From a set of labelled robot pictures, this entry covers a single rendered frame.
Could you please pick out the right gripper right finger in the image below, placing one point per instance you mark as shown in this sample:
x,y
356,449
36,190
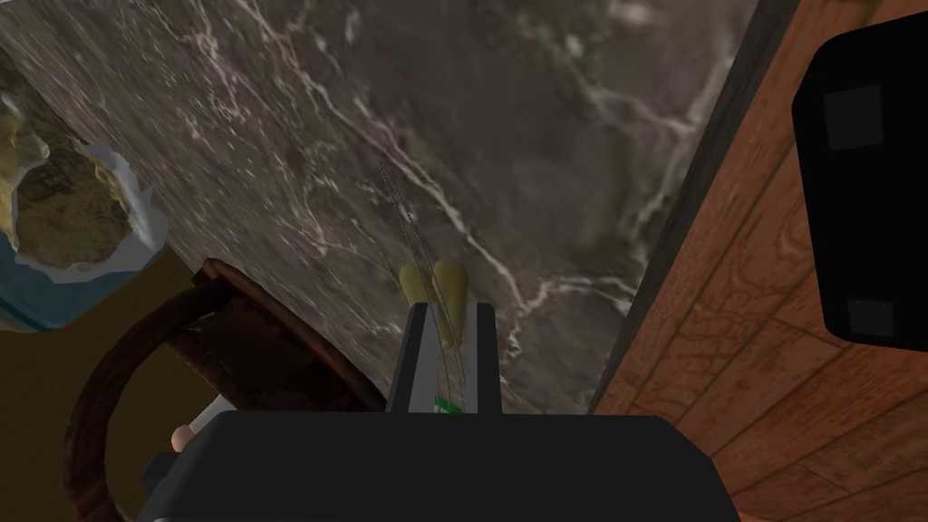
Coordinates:
x,y
484,362

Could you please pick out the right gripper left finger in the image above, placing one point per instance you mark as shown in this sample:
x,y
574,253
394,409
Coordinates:
x,y
415,370

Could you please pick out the dark brown curved wooden chair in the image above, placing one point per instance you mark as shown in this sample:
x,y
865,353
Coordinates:
x,y
246,348

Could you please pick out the white stick with peach tip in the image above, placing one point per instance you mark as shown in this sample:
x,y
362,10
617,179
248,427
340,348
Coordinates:
x,y
203,424

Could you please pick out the blue and ochre round thing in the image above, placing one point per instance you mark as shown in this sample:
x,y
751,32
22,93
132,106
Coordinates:
x,y
69,210

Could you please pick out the black rounded box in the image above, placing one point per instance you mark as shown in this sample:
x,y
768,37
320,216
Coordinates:
x,y
870,217

